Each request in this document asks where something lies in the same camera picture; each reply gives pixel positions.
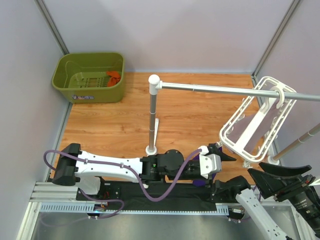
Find purple cloth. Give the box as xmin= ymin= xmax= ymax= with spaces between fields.
xmin=192 ymin=144 xmax=218 ymax=187

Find white clip sock hanger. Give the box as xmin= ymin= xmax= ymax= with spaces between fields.
xmin=218 ymin=76 xmax=296 ymax=169

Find orange sock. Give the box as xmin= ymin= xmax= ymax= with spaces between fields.
xmin=106 ymin=71 xmax=122 ymax=88

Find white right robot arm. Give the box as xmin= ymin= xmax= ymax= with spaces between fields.
xmin=211 ymin=162 xmax=320 ymax=240

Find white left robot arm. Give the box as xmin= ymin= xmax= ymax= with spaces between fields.
xmin=52 ymin=143 xmax=236 ymax=196

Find beige rack pole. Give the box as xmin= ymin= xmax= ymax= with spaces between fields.
xmin=267 ymin=123 xmax=320 ymax=165

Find white and grey drying rack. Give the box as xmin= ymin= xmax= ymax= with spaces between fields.
xmin=145 ymin=74 xmax=320 ymax=155

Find green plastic laundry basket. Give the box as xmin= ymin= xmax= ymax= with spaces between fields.
xmin=51 ymin=52 xmax=125 ymax=104

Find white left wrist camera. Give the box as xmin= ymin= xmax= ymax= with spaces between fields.
xmin=198 ymin=145 xmax=222 ymax=179

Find aluminium mounting rail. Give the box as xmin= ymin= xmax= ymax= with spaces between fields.
xmin=30 ymin=181 xmax=245 ymax=216

